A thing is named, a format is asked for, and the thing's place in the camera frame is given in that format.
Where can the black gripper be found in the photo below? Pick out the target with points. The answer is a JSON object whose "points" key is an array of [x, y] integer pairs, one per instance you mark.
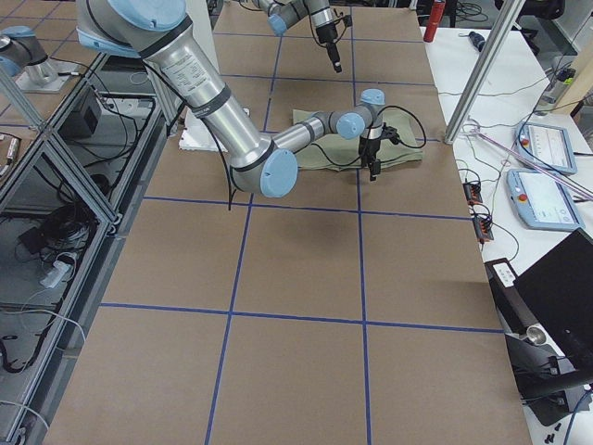
{"points": [[328, 33], [369, 146]]}

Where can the olive green long-sleeve shirt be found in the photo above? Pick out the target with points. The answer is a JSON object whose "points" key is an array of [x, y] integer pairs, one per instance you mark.
{"points": [[333, 152]]}

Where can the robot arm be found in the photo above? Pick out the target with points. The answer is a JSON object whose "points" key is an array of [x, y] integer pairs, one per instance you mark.
{"points": [[161, 33], [283, 15]]}

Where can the orange circuit board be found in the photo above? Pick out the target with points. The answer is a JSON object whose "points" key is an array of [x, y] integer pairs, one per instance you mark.
{"points": [[472, 192]]}

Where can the red bottle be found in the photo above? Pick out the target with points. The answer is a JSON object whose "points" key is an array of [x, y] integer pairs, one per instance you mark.
{"points": [[436, 13]]}

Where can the near blue teach pendant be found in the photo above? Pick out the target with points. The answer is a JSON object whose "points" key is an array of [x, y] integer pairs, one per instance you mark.
{"points": [[541, 202]]}

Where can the blue teach pendant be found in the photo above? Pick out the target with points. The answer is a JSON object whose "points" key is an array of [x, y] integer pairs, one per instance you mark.
{"points": [[541, 202], [547, 146]]}

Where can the far blue teach pendant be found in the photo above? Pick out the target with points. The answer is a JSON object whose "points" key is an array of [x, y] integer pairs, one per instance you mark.
{"points": [[547, 146]]}

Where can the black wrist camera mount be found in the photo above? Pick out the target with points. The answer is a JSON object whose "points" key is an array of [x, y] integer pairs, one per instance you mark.
{"points": [[390, 133], [346, 19]]}

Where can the white central pedestal column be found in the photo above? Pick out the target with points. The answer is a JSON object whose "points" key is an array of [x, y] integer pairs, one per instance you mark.
{"points": [[202, 29]]}

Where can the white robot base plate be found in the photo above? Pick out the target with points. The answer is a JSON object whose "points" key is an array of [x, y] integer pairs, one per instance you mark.
{"points": [[195, 135]]}

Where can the aluminium frame post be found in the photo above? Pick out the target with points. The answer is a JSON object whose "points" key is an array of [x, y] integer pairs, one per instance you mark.
{"points": [[498, 34]]}

